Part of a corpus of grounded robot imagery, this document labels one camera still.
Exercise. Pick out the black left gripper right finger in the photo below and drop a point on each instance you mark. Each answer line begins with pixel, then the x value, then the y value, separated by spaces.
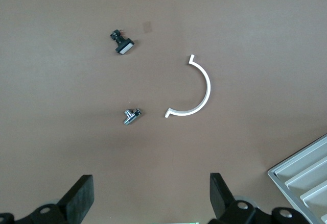
pixel 221 199

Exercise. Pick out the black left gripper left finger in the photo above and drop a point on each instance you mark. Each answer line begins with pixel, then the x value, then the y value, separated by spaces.
pixel 76 201

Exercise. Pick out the grey plastic tray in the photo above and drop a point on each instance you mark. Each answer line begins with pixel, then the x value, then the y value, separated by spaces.
pixel 272 174

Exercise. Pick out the black square push button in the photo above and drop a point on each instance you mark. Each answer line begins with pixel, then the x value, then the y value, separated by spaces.
pixel 124 46

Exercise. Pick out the silver metal T fitting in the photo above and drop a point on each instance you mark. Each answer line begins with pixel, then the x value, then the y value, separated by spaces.
pixel 131 115

